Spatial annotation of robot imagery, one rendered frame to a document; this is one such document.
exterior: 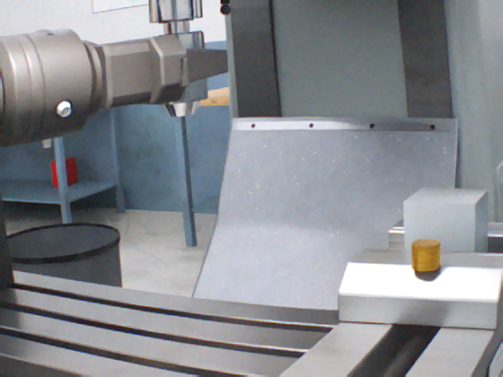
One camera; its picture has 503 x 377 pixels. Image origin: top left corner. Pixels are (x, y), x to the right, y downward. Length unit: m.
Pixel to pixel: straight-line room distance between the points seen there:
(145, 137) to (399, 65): 4.98
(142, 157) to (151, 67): 5.34
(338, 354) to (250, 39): 0.63
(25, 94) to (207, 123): 5.06
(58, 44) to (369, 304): 0.30
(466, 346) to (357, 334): 0.08
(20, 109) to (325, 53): 0.55
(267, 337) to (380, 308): 0.21
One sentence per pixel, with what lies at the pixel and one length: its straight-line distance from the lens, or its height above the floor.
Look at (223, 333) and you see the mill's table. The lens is 0.77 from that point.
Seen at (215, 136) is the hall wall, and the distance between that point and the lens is 5.61.
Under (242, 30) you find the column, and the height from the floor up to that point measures 1.27.
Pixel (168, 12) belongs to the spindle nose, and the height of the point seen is 1.29.
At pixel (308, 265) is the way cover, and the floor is 0.98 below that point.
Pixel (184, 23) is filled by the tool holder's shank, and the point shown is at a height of 1.28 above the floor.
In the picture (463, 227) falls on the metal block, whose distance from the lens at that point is 0.60.
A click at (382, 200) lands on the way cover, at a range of 0.98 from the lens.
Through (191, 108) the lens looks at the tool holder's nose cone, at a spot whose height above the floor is 1.20.
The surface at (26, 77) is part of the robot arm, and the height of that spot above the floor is 1.25.
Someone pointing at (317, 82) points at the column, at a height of 1.19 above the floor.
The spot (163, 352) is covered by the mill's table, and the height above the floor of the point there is 0.99.
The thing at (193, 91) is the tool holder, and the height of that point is 1.22.
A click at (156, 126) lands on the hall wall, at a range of 5.86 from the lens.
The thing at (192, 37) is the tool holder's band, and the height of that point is 1.26.
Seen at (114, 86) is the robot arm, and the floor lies 1.23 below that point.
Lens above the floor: 1.27
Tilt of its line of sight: 11 degrees down
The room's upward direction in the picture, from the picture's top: 5 degrees counter-clockwise
